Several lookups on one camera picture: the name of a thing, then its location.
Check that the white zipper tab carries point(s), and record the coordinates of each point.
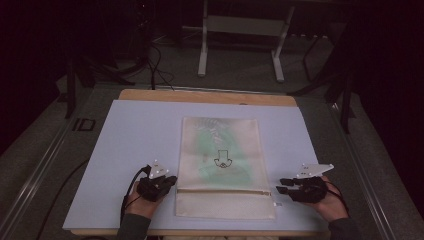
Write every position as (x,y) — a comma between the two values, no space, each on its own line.
(278,204)

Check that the cream mesh laundry bag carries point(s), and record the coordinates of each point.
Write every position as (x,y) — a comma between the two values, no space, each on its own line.
(223,206)

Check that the black metal stand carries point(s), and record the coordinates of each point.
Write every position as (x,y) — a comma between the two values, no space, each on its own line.
(346,100)

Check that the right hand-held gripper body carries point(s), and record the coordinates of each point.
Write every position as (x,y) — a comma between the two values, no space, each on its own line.
(310,190)

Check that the light blue table mat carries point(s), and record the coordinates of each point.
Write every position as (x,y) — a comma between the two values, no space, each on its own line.
(133,133)

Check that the person's right hand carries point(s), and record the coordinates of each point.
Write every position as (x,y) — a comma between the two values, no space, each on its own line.
(333,206)

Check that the white metal stand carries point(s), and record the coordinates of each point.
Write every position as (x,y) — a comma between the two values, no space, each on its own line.
(245,26)

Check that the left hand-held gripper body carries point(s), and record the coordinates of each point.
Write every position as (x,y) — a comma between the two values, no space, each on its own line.
(151,188)

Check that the green garment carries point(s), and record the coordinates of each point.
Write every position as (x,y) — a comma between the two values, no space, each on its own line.
(213,146)

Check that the person's left hand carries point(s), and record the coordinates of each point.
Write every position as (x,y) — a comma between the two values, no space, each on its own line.
(141,206)

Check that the metal floor rail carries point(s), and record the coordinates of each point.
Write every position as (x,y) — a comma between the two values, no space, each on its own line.
(366,180)
(30,186)

